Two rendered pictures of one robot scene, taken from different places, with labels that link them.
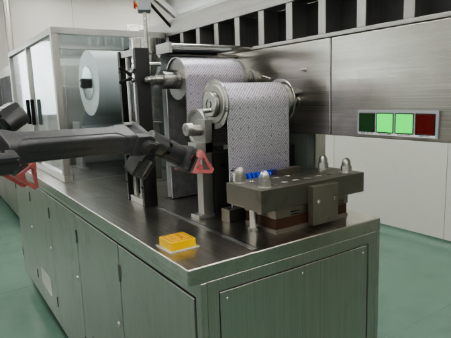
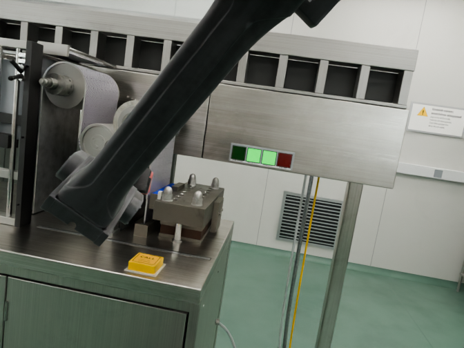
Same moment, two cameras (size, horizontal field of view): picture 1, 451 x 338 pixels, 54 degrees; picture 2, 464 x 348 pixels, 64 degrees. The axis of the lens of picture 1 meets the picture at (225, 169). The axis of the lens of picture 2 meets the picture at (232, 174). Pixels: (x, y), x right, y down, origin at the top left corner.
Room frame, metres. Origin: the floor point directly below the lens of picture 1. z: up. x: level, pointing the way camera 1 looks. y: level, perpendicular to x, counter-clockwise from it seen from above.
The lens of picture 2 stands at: (0.37, 0.70, 1.30)
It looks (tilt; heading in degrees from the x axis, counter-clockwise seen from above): 8 degrees down; 310
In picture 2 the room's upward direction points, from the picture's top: 8 degrees clockwise
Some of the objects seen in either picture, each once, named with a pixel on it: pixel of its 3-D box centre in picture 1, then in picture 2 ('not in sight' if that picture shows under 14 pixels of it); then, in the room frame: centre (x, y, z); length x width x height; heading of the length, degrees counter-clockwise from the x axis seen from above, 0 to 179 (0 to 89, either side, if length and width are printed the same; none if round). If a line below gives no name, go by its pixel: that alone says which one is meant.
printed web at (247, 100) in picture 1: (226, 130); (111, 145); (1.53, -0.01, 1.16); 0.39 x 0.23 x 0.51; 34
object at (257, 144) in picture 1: (260, 147); (161, 166); (1.36, -0.11, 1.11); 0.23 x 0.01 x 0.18; 124
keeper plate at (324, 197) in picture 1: (323, 203); (217, 214); (1.22, -0.27, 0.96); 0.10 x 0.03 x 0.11; 124
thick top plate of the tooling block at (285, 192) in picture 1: (297, 186); (193, 201); (1.29, -0.21, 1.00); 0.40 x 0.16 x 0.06; 124
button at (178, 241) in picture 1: (177, 241); (146, 263); (1.09, 0.13, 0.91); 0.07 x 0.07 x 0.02; 34
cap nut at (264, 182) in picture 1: (264, 178); (197, 197); (1.16, -0.10, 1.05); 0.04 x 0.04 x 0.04
